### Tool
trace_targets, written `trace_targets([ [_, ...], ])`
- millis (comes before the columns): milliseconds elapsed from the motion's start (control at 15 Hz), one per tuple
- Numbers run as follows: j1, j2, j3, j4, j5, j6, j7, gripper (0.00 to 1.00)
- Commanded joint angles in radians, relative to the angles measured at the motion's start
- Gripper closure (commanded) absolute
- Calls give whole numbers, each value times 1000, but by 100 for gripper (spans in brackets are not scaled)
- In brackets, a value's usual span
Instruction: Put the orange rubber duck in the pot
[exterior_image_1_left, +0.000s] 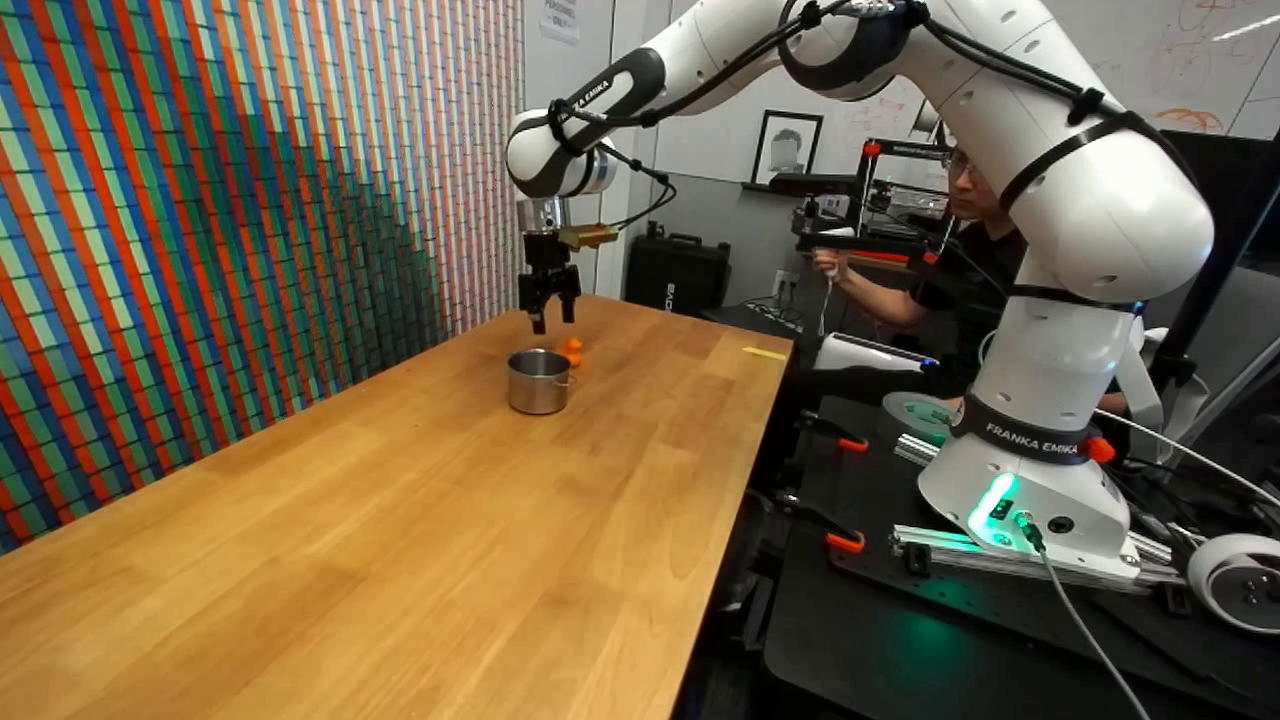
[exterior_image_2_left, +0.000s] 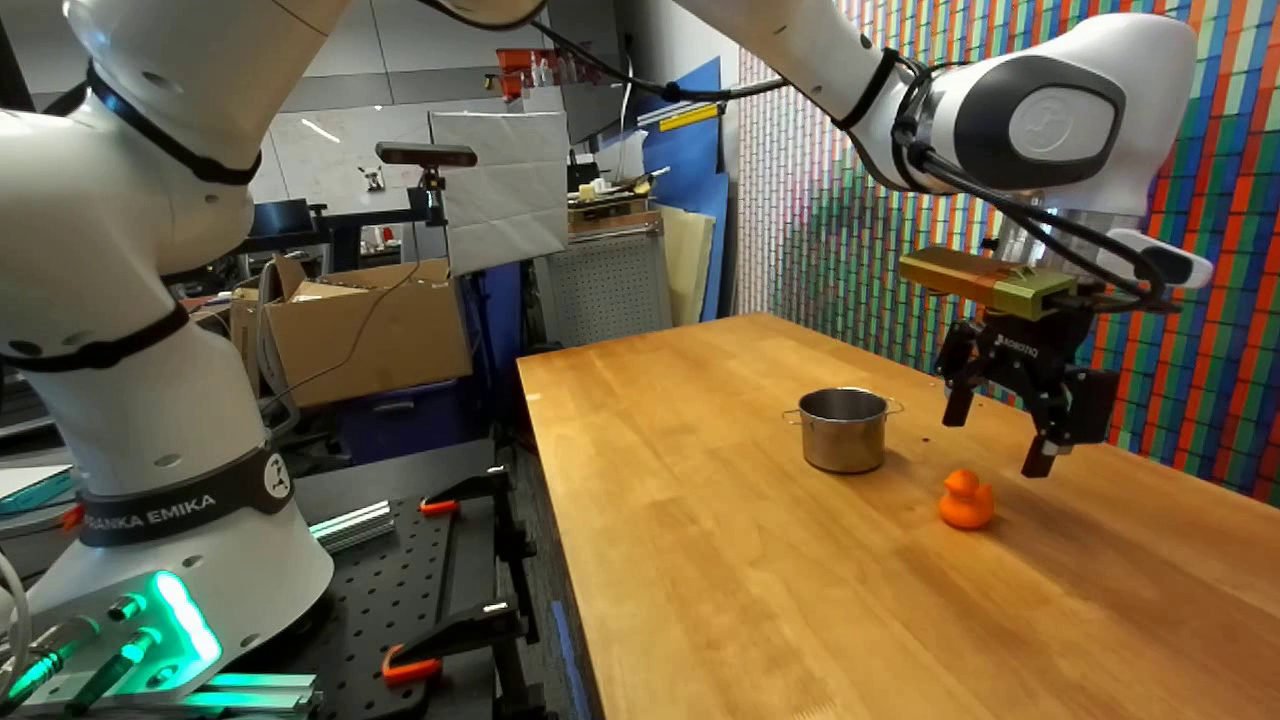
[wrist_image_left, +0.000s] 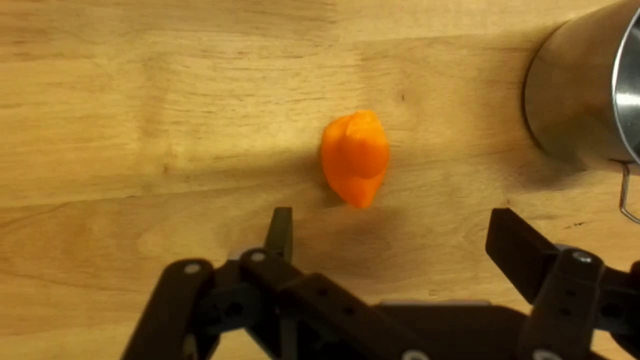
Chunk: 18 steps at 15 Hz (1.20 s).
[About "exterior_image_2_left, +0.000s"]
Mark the beige foam board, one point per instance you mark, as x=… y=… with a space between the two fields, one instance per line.
x=684 y=267

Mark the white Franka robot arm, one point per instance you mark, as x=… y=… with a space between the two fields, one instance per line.
x=133 y=242

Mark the black vertical clamp post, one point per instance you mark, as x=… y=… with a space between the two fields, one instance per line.
x=507 y=585

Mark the black bar camera on stand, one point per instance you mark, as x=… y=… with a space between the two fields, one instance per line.
x=424 y=154

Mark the grey cabinet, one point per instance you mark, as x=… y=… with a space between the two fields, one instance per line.
x=605 y=286

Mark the small steel pot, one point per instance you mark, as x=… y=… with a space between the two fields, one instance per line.
x=842 y=434

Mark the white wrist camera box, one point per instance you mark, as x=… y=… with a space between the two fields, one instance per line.
x=1160 y=260

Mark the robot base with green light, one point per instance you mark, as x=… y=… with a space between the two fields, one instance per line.
x=144 y=652

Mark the brass coloured wrist mount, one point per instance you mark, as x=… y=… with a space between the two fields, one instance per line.
x=983 y=278

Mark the brown cardboard box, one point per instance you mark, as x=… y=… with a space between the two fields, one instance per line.
x=361 y=333

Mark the blue board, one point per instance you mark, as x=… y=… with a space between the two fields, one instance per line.
x=684 y=146

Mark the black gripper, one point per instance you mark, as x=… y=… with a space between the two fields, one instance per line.
x=1032 y=361

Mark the black perforated breadboard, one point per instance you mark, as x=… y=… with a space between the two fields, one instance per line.
x=384 y=602

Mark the orange rubber duck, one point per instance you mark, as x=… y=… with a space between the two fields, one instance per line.
x=967 y=502

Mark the aluminium extrusion bar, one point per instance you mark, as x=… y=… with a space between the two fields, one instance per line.
x=352 y=525

